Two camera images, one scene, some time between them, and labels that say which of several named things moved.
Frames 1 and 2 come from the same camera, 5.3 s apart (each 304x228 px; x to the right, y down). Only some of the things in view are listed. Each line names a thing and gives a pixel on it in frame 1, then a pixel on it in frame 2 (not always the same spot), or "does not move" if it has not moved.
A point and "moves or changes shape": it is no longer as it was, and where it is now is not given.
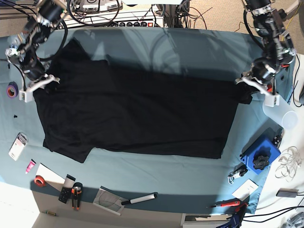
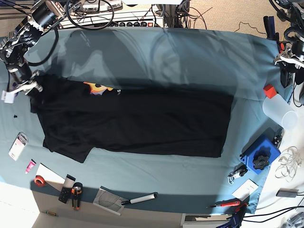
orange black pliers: x=76 y=192 does not move
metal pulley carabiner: x=239 y=171 does not move
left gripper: x=34 y=71 -> x=16 y=76
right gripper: x=265 y=70 -> x=294 y=53
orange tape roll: x=40 y=181 does not move
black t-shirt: x=89 y=104 moves or changes shape
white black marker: x=140 y=199 does not move
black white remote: x=66 y=191 does not move
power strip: x=157 y=23 does not move
